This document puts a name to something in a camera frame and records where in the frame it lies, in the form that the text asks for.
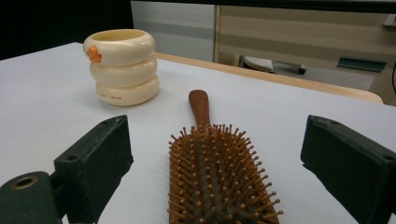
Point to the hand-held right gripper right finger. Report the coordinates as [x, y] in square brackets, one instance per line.
[348, 168]

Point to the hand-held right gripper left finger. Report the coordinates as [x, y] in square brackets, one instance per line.
[93, 168]

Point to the cream ringed cup orange beak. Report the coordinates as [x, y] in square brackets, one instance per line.
[124, 68]

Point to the wooden paddle hairbrush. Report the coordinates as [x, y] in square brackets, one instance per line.
[214, 174]

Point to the grey wheeled chair base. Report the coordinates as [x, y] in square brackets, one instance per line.
[261, 63]

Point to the light wooden cabinet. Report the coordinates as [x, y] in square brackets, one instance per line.
[299, 34]

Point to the white wall panel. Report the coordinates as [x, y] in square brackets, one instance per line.
[174, 28]

